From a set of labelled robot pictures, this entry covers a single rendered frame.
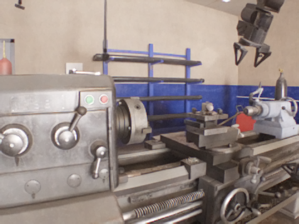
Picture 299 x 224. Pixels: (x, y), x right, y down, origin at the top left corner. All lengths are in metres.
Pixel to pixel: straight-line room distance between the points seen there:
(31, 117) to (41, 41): 3.41
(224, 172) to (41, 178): 0.83
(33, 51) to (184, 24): 3.40
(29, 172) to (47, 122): 0.20
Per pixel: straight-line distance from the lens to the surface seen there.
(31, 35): 4.18
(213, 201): 1.14
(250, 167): 1.15
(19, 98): 0.80
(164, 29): 4.93
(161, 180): 1.06
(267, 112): 1.96
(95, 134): 0.82
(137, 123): 1.04
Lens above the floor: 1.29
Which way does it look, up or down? 7 degrees down
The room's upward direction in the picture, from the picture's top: straight up
